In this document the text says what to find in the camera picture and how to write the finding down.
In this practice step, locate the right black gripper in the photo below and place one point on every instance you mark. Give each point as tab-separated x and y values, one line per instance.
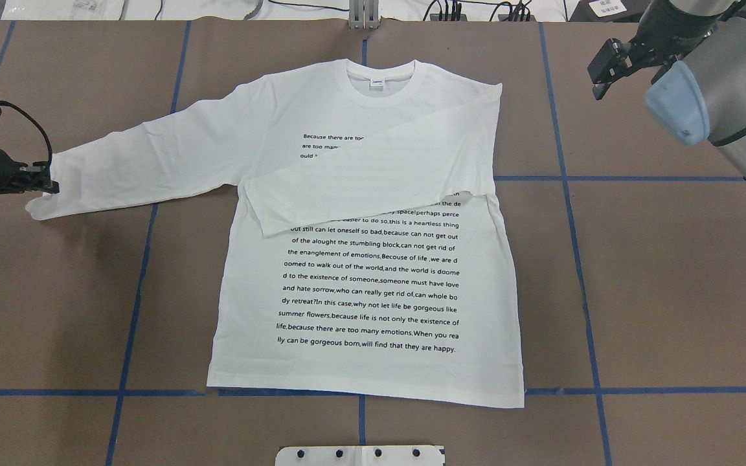
658	27

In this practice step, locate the white long-sleeve printed shirt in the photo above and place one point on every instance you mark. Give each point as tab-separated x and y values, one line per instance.
368	252

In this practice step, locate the aluminium frame post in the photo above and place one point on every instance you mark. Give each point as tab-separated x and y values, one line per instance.
363	14

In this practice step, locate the white camera mast base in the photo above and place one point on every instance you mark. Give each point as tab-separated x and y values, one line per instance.
362	455

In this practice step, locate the black white label box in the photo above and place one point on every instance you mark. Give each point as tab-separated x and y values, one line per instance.
625	11

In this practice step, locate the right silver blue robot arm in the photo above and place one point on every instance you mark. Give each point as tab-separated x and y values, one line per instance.
699	91

